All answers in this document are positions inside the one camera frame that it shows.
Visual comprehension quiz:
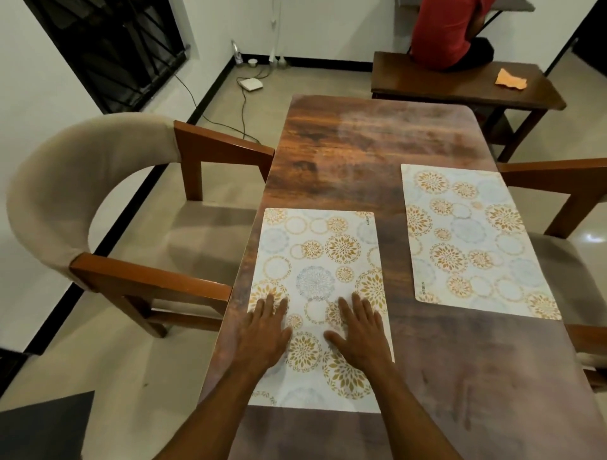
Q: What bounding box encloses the person's right hand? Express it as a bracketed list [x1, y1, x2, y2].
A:
[324, 292, 395, 376]

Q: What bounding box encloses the floral patterned white placemat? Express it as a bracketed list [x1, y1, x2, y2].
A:
[247, 208, 395, 414]
[401, 163, 563, 321]

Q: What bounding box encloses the beige upholstered wooden armchair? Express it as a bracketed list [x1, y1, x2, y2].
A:
[496, 158, 607, 394]
[6, 112, 276, 339]

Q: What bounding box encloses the person's left hand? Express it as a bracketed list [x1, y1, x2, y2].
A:
[232, 293, 293, 376]

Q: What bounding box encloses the person's left forearm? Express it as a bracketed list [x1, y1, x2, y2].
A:
[154, 367, 278, 460]

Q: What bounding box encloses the orange cloth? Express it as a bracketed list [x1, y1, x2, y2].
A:
[494, 68, 528, 91]

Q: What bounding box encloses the black cable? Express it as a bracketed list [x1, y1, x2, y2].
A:
[175, 65, 273, 144]

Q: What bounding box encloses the dark wooden bench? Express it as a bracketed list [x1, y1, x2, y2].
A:
[370, 51, 568, 163]

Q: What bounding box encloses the person's right forearm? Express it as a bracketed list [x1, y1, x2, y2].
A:
[364, 365, 463, 460]

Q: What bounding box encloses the white hanging cable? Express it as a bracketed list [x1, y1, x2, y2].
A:
[268, 0, 289, 68]

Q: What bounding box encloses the window with black grille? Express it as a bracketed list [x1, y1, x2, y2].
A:
[24, 0, 191, 115]

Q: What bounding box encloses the dark grey floor mat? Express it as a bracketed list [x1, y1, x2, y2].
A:
[0, 390, 96, 460]

